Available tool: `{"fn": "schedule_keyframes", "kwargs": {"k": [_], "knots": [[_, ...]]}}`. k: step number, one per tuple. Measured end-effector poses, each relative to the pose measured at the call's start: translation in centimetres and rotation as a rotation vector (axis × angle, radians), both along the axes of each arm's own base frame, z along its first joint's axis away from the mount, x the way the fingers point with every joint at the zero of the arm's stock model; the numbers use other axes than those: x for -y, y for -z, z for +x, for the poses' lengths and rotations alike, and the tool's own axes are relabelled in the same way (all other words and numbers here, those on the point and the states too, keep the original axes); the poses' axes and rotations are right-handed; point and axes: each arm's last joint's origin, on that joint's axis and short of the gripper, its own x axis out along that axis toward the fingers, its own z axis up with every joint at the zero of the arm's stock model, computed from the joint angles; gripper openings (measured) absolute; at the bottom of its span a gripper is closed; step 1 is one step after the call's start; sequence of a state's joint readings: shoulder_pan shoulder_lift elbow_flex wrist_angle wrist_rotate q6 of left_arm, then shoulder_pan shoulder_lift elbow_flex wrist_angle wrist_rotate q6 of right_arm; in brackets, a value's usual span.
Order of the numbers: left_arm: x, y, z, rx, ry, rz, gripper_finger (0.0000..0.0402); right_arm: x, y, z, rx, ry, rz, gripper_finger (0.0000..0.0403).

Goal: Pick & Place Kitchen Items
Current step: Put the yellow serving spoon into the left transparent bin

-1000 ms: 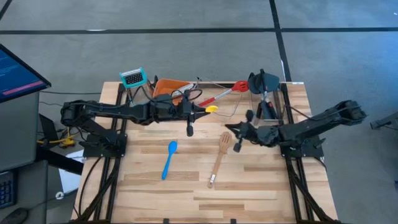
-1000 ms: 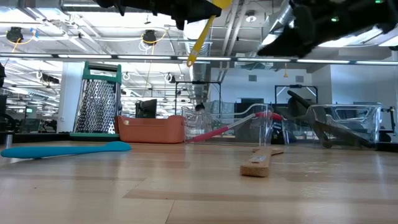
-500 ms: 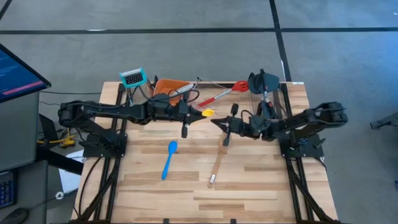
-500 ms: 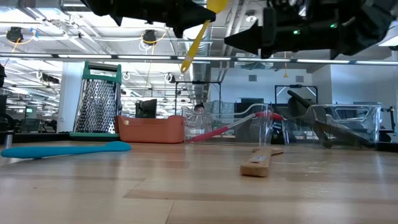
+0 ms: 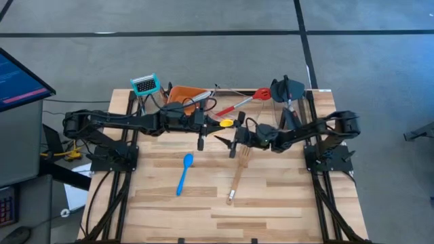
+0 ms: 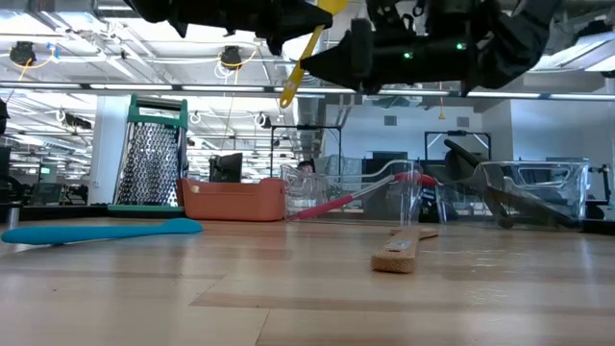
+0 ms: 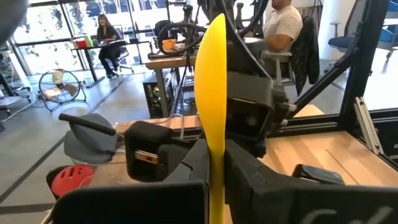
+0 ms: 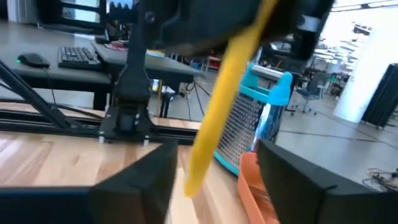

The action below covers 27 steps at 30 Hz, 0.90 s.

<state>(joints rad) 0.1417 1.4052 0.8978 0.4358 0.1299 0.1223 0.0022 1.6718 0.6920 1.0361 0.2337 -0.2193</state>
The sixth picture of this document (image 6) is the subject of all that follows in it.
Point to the black background stand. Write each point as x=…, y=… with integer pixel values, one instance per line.
x=603, y=187

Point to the clear plastic bin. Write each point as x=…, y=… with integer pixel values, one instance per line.
x=307, y=192
x=543, y=182

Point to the wide black spatula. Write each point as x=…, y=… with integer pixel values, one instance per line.
x=502, y=216
x=528, y=206

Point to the person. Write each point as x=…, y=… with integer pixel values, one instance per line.
x=305, y=167

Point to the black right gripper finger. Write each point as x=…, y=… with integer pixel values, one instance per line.
x=336, y=55
x=338, y=74

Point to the teal metal box grater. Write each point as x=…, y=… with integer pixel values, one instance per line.
x=151, y=163

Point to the white square pillar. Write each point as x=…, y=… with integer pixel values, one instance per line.
x=108, y=154

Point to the black background rig frame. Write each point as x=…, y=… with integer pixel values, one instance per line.
x=456, y=132

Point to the wooden slotted spoon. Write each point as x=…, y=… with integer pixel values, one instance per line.
x=399, y=252

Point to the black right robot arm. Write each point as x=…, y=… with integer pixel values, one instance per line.
x=509, y=48

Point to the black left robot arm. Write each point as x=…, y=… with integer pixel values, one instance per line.
x=154, y=7

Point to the narrow black spatula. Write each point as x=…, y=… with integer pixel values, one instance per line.
x=461, y=151

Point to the orange plastic bin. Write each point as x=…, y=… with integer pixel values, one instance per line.
x=235, y=202

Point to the long overhead light bar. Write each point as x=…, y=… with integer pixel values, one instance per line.
x=144, y=87

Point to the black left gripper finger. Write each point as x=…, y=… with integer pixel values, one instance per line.
x=293, y=30
x=293, y=9

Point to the black background monitor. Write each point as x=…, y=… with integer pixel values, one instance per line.
x=228, y=168

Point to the yellow silicone spoon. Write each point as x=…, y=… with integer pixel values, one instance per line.
x=300, y=67

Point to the blue silicone spoon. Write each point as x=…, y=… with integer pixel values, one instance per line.
x=96, y=233

